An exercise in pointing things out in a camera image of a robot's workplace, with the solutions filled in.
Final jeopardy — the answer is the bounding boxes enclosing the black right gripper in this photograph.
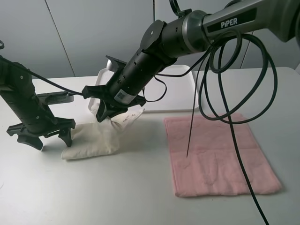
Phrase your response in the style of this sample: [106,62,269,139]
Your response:
[82,85,146,122]

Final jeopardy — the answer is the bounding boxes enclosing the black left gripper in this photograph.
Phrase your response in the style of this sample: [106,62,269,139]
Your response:
[7,118,75,150]

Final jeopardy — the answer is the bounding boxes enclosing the cream white towel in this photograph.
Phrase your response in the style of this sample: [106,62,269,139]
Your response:
[61,103,144,160]

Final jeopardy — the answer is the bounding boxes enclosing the pink towel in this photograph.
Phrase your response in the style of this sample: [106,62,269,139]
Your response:
[165,116,282,197]

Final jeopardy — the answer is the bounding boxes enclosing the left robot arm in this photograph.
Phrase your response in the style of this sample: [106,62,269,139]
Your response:
[0,58,75,150]

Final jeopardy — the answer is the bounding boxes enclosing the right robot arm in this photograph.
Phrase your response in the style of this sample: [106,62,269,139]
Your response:
[82,0,300,122]

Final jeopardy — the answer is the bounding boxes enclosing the white rectangular plastic tray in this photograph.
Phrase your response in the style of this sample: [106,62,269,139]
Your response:
[88,65,195,113]

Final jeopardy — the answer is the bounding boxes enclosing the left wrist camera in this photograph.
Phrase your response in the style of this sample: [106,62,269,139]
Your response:
[37,91,74,105]

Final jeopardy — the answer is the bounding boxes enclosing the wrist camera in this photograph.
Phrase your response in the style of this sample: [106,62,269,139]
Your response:
[106,55,127,72]
[37,91,74,105]

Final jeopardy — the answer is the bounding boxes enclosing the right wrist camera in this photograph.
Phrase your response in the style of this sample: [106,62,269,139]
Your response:
[106,55,127,72]

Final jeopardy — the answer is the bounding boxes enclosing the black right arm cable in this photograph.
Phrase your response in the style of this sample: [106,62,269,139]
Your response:
[168,0,278,225]

